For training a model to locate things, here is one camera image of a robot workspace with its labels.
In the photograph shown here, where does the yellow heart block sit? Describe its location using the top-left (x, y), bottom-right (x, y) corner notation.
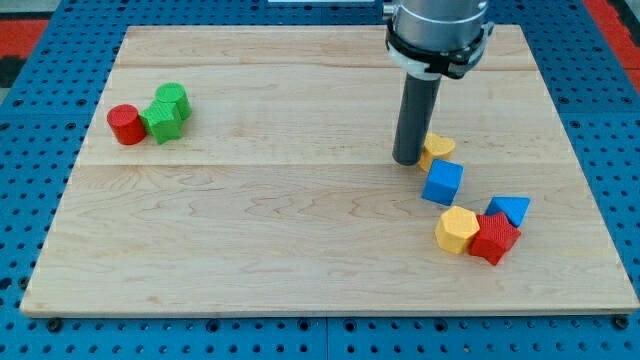
top-left (418, 132), bottom-right (456, 172)

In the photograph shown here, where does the blue cube block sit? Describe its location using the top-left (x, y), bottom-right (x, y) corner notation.
top-left (421, 159), bottom-right (464, 206)

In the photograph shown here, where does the wooden board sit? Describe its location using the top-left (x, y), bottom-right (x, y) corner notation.
top-left (21, 25), bottom-right (639, 318)

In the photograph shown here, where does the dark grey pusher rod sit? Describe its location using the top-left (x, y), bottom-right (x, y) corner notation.
top-left (392, 74), bottom-right (441, 166)

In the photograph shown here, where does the yellow hexagon block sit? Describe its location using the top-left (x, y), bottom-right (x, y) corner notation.
top-left (435, 206), bottom-right (480, 254)

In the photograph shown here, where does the green cylinder block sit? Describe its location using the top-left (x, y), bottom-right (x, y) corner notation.
top-left (155, 82), bottom-right (192, 120)

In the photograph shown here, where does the green star block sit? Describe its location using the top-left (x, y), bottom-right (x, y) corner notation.
top-left (140, 100), bottom-right (182, 145)

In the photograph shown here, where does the red star block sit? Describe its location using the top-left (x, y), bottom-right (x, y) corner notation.
top-left (468, 212), bottom-right (521, 266)

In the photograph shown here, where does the blue triangle block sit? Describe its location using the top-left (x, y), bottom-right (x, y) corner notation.
top-left (484, 196), bottom-right (531, 228)

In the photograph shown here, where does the red cylinder block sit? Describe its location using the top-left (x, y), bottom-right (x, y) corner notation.
top-left (107, 104), bottom-right (147, 145)

